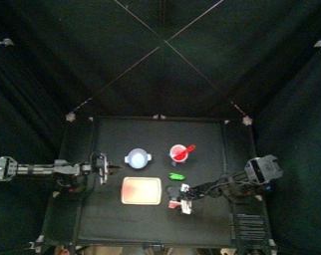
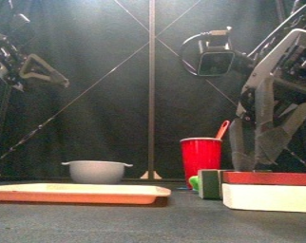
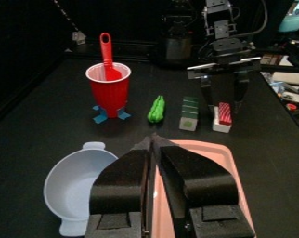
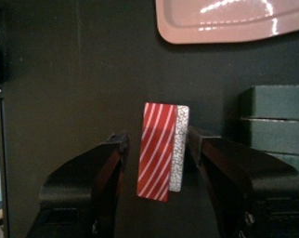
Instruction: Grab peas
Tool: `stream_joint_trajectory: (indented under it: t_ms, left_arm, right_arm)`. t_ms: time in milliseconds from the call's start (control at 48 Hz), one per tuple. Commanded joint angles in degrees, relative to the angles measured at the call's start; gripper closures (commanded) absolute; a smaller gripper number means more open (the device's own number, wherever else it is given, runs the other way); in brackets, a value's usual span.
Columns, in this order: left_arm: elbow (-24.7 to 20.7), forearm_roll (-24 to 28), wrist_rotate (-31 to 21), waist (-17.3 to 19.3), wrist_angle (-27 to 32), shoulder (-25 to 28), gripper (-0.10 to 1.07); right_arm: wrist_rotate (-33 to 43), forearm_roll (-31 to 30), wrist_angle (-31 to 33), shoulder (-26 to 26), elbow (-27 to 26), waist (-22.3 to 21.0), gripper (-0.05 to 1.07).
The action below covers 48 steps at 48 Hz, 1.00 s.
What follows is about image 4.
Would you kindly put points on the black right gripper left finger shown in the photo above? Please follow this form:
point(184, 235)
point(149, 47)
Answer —
point(78, 186)

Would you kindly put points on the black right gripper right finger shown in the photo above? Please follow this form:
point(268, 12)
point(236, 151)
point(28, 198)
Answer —
point(245, 182)

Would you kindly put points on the dark green box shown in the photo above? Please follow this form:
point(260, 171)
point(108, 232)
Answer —
point(277, 124)

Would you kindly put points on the red striped flat packet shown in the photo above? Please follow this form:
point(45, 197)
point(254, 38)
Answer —
point(158, 152)

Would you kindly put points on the pink plastic tray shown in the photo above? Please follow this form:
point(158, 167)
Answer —
point(233, 19)

